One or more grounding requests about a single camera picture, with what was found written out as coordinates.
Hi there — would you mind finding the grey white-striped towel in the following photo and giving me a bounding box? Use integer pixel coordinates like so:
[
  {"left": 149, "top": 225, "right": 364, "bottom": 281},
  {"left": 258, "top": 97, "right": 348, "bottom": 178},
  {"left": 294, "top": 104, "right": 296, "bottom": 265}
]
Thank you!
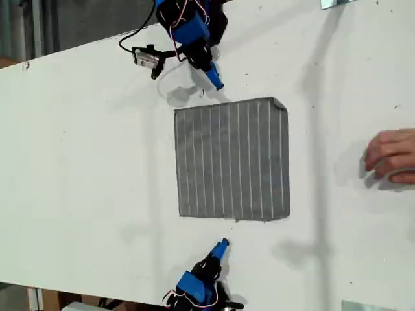
[{"left": 173, "top": 96, "right": 292, "bottom": 224}]

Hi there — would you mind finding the person's hand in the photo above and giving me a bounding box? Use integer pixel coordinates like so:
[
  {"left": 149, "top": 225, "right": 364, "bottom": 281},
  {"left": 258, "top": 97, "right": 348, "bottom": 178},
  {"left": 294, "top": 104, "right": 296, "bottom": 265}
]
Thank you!
[{"left": 362, "top": 128, "right": 415, "bottom": 185}]

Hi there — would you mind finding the white container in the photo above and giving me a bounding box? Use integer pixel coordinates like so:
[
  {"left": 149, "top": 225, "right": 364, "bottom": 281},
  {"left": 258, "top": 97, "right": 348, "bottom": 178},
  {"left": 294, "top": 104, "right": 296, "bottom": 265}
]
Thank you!
[{"left": 60, "top": 301, "right": 108, "bottom": 311}]

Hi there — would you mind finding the arm red white wire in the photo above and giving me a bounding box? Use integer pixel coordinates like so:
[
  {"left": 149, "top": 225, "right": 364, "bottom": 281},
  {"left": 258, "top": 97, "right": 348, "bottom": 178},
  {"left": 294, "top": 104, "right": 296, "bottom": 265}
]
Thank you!
[
  {"left": 161, "top": 289, "right": 220, "bottom": 307},
  {"left": 170, "top": 0, "right": 210, "bottom": 62}
]

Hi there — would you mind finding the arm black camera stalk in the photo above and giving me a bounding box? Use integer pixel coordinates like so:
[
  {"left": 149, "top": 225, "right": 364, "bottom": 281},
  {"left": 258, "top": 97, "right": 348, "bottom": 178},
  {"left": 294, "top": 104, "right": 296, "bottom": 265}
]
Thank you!
[{"left": 150, "top": 47, "right": 188, "bottom": 80}]

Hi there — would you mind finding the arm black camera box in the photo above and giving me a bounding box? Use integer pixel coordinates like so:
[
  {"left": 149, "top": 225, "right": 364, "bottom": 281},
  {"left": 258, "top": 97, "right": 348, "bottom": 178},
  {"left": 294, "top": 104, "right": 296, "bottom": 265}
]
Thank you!
[{"left": 132, "top": 45, "right": 163, "bottom": 71}]

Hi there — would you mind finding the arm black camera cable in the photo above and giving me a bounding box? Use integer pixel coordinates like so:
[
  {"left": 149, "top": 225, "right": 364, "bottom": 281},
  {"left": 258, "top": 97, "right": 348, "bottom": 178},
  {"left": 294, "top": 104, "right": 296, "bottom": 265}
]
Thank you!
[{"left": 118, "top": 0, "right": 157, "bottom": 54}]

